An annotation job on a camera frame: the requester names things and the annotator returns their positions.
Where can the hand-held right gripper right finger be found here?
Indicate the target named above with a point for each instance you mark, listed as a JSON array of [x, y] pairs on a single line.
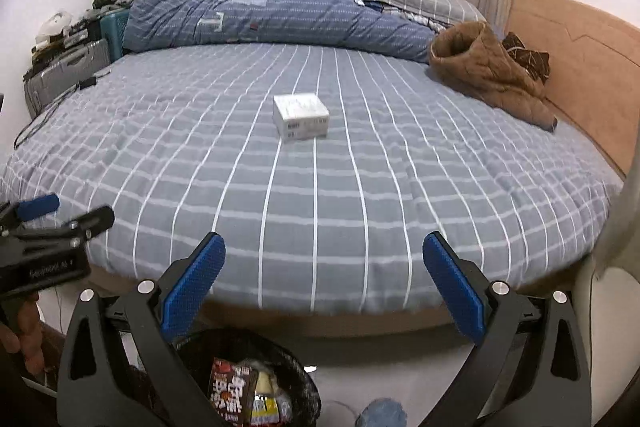
[[452, 292]]

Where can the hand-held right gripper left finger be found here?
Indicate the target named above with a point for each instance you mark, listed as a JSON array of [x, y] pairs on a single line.
[[195, 292]]

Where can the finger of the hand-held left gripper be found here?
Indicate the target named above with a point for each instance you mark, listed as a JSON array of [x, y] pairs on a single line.
[[92, 222], [37, 206]]

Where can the brown snack box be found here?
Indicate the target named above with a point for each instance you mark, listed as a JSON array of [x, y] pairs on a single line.
[[232, 392]]

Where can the yellow sachet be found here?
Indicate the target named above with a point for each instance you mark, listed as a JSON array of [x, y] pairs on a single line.
[[262, 409]]

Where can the trash bin with black bag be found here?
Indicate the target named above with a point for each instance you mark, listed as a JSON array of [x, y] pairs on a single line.
[[305, 387]]

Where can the white cardboard box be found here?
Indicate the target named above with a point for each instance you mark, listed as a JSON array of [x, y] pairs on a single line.
[[300, 117]]

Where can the person's left hand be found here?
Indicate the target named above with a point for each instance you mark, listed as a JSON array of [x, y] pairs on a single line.
[[32, 332]]

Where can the grey suitcase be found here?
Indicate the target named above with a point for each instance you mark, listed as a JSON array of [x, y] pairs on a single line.
[[65, 69]]

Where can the blue fuzzy slipper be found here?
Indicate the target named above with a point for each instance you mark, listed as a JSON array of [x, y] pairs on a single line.
[[382, 414]]

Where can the white rounded appliance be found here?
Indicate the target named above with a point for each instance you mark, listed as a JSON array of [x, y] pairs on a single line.
[[55, 23]]

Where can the teal plastic crate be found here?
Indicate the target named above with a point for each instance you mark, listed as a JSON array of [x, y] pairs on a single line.
[[112, 34]]

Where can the brown quilted jacket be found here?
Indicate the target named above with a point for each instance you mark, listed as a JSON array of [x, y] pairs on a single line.
[[480, 62]]

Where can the wooden headboard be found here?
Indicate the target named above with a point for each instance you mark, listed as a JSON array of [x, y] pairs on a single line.
[[585, 57]]

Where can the blue white patterned cloth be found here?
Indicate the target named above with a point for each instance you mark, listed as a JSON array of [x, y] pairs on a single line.
[[425, 21]]

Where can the blue striped duvet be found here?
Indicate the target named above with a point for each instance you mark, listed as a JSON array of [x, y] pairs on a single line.
[[300, 12]]

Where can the cream furniture post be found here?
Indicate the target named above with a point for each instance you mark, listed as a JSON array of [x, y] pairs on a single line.
[[615, 307]]

